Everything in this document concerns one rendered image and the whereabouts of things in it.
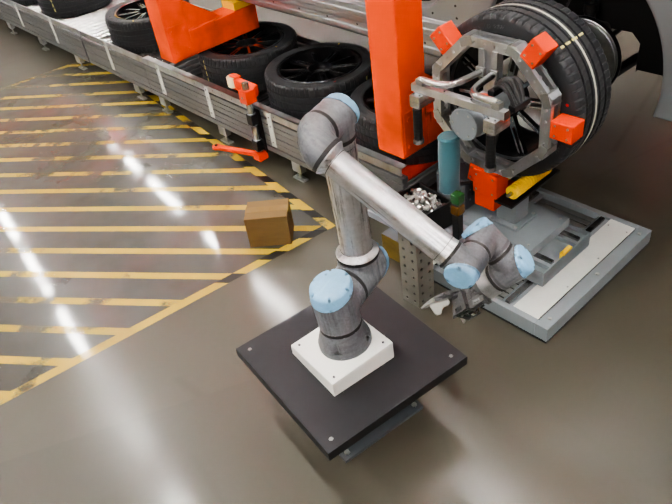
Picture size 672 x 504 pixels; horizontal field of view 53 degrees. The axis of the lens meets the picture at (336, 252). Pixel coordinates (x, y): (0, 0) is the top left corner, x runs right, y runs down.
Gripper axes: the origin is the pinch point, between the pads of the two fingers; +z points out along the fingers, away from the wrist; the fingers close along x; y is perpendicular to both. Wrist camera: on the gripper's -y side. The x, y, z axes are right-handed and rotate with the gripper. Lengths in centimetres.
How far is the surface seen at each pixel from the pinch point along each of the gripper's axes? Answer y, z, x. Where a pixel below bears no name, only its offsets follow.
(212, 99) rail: -227, 126, 1
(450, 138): -76, -15, 19
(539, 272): -38, 0, 75
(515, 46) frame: -76, -57, 7
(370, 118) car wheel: -138, 32, 32
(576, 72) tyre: -67, -65, 27
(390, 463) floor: 31, 50, 17
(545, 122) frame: -59, -48, 28
